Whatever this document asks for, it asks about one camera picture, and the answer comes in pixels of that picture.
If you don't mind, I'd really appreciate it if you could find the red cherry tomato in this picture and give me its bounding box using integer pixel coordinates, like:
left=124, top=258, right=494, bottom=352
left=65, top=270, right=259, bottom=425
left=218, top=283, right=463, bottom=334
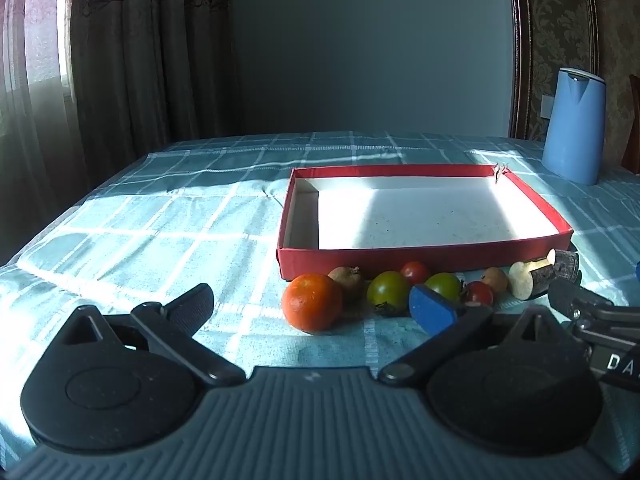
left=462, top=281, right=495, bottom=307
left=399, top=261, right=432, bottom=286

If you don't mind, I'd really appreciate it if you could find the orange tangerine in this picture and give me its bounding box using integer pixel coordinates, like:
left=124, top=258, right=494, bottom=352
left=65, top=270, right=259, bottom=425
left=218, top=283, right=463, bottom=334
left=281, top=273, right=344, bottom=333

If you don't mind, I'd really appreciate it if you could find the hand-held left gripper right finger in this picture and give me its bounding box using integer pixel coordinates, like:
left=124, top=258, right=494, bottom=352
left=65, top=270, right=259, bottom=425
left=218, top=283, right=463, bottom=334
left=377, top=284, right=591, bottom=388

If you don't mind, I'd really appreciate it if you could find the brown round fruit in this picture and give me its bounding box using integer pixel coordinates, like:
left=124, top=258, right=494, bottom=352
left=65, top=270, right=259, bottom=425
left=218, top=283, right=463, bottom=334
left=327, top=266, right=365, bottom=303
left=481, top=266, right=509, bottom=295

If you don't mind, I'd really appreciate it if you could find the small green tomato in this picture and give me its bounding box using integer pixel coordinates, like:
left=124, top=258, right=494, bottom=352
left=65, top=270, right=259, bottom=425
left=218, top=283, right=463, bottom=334
left=424, top=272, right=462, bottom=303

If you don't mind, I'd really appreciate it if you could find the blue electric kettle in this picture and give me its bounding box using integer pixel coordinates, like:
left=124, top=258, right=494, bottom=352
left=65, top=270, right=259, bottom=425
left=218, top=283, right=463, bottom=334
left=541, top=67, right=607, bottom=186

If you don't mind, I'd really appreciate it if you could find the sheer white curtain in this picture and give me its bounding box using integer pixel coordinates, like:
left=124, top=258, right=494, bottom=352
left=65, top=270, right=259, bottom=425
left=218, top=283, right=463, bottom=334
left=0, top=0, right=78, bottom=261

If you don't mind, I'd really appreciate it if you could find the dark wooden frame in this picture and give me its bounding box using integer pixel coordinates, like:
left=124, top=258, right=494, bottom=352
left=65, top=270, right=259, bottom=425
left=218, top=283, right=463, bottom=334
left=506, top=0, right=601, bottom=141

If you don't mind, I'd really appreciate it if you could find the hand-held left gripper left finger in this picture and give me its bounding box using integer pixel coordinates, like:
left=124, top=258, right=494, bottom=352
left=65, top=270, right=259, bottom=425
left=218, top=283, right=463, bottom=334
left=60, top=282, right=247, bottom=388

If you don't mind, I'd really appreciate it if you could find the wooden chair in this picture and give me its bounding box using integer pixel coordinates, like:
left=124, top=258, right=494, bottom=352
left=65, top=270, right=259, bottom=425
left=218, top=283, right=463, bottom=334
left=621, top=74, right=640, bottom=176

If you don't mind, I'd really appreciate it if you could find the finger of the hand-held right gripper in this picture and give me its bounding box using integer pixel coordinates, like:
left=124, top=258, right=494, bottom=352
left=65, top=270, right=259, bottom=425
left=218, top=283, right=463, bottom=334
left=547, top=278, right=640, bottom=345

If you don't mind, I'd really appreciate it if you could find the large green tomato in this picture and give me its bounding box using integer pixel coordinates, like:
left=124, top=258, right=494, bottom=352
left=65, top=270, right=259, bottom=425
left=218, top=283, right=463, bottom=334
left=366, top=271, right=413, bottom=317

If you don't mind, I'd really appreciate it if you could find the red shallow cardboard box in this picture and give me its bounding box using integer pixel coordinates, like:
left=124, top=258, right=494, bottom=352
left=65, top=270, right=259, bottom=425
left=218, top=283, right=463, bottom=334
left=276, top=163, right=574, bottom=281

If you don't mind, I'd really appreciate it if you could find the teal checked tablecloth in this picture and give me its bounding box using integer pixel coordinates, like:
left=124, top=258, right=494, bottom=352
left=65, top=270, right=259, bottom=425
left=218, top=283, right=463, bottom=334
left=0, top=131, right=640, bottom=461

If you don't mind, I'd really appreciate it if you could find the brown patterned curtain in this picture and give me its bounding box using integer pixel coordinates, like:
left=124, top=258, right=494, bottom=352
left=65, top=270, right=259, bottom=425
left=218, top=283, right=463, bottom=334
left=65, top=0, right=242, bottom=196

